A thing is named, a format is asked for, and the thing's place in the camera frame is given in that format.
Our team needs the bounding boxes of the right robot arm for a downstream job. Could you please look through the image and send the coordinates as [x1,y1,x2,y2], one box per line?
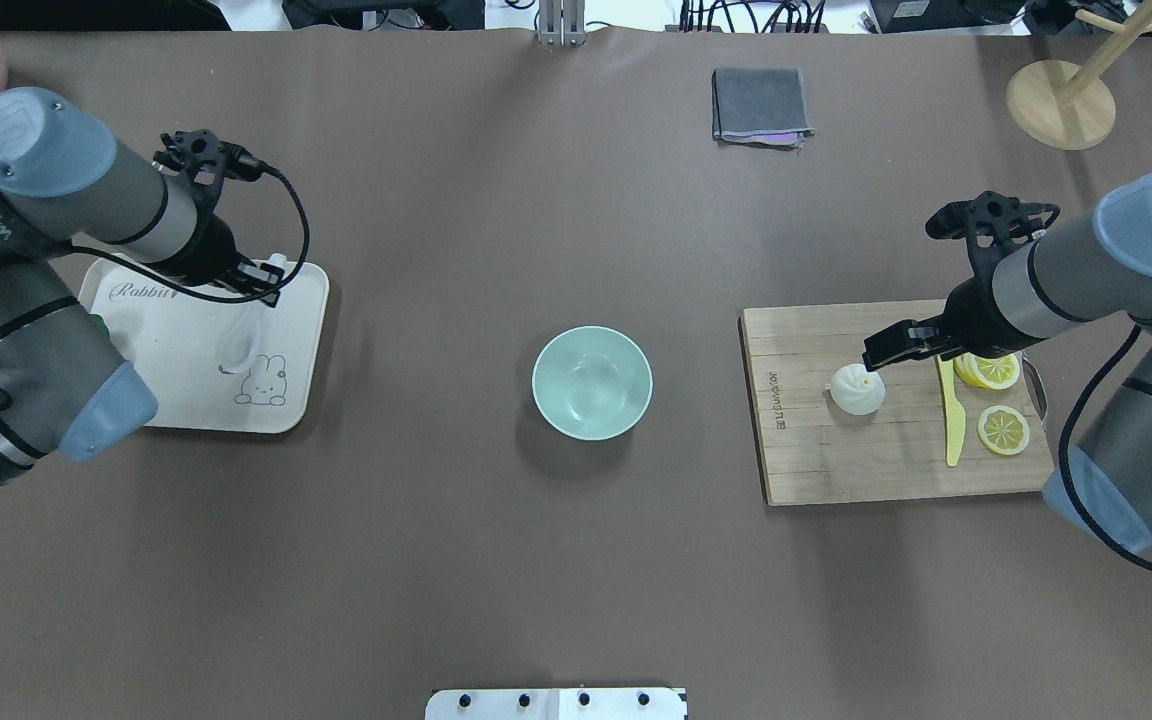
[861,172,1152,571]

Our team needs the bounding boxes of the cream rabbit tray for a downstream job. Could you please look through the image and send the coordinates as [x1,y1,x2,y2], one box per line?
[79,260,329,434]

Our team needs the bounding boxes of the white steamed bun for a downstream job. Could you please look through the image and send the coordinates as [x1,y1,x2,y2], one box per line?
[826,363,887,416]

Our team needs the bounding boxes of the white ceramic spoon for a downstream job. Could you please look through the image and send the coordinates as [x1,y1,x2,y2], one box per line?
[217,291,282,376]

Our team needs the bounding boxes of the lemon slice stack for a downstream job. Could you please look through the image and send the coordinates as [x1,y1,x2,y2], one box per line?
[952,354,1021,391]

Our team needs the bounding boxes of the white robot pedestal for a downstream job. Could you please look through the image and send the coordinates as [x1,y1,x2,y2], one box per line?
[424,685,690,719]

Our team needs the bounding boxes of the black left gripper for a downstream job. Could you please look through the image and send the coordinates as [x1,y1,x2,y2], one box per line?
[172,214,285,306]

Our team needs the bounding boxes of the wooden cup tree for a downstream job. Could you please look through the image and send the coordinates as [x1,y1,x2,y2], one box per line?
[1005,1,1152,151]

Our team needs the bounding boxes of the metal cutting board handle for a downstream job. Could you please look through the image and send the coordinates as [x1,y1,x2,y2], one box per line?
[1018,351,1049,430]

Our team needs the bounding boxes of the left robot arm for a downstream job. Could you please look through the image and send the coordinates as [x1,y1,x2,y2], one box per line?
[0,88,291,487]

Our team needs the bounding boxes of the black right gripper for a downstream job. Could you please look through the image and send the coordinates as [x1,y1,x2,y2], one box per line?
[861,278,1021,372]

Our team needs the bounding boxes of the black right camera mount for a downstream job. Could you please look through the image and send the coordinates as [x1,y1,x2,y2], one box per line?
[924,191,1061,282]

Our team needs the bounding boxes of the mint green bowl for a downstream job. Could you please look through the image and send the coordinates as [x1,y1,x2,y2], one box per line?
[530,325,655,442]

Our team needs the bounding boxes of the bamboo cutting board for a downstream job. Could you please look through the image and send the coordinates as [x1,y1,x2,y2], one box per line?
[740,300,1053,507]

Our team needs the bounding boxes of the green lime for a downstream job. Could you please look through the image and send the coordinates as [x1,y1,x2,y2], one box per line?
[88,313,109,338]

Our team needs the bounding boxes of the grey folded cloth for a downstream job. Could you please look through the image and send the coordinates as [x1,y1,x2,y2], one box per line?
[710,67,817,149]

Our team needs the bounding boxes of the aluminium frame post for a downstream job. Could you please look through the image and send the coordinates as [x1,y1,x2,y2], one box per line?
[536,0,588,47]

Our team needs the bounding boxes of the yellow plastic knife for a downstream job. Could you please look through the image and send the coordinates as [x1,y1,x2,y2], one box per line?
[935,357,967,468]

